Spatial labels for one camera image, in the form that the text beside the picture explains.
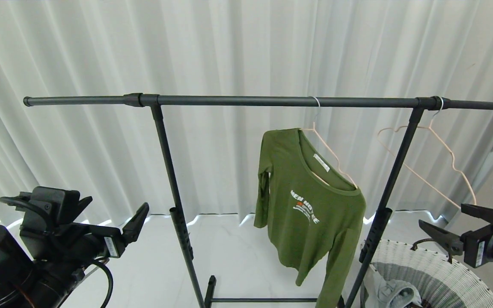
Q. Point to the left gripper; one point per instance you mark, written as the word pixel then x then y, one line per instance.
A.
pixel 88 246

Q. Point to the pink clothes hanger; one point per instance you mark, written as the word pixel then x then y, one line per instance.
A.
pixel 334 159
pixel 447 150

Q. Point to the green printed shirt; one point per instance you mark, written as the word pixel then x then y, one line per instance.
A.
pixel 310 222

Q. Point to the white laundry basket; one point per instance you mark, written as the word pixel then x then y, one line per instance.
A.
pixel 456 282

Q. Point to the black clothes rack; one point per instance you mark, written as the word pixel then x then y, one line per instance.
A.
pixel 229 101

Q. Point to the white curtain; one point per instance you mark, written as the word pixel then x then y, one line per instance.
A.
pixel 229 42

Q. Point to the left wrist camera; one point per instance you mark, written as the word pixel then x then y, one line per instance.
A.
pixel 54 203

